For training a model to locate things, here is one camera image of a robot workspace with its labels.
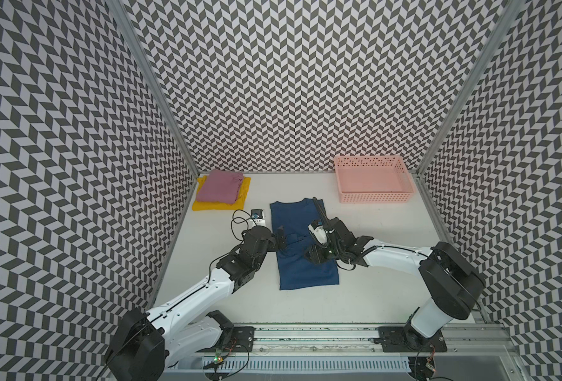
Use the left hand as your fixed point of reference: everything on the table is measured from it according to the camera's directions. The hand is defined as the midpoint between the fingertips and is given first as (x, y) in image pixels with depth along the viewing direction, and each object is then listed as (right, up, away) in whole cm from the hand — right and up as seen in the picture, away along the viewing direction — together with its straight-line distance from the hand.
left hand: (270, 230), depth 82 cm
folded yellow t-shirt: (-29, +7, +23) cm, 38 cm away
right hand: (+14, -11, +5) cm, 18 cm away
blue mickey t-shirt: (+8, -15, +3) cm, 18 cm away
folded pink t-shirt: (-26, +16, +26) cm, 40 cm away
